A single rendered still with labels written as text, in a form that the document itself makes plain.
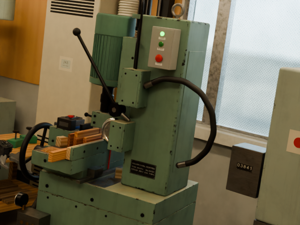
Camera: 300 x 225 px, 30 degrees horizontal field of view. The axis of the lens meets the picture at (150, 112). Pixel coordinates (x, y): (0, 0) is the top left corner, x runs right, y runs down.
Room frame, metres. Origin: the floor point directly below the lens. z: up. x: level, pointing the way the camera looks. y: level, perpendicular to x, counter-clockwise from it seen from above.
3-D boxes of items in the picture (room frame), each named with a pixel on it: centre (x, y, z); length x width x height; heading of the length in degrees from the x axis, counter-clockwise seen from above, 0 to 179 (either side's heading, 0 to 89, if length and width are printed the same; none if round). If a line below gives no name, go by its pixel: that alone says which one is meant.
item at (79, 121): (2.58, 0.37, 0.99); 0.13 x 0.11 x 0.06; 153
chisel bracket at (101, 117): (2.47, 0.18, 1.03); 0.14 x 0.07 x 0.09; 63
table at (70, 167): (2.55, 0.29, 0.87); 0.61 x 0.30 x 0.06; 153
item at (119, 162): (2.51, 0.25, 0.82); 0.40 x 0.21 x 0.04; 153
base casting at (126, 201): (2.43, 0.09, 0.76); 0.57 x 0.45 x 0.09; 63
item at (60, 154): (2.42, 0.23, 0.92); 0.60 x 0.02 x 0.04; 153
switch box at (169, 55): (2.21, -0.02, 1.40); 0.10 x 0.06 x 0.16; 63
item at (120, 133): (2.26, 0.10, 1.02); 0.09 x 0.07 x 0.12; 153
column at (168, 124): (2.36, -0.06, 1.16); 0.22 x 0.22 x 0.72; 63
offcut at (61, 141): (2.44, 0.37, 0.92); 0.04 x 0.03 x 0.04; 143
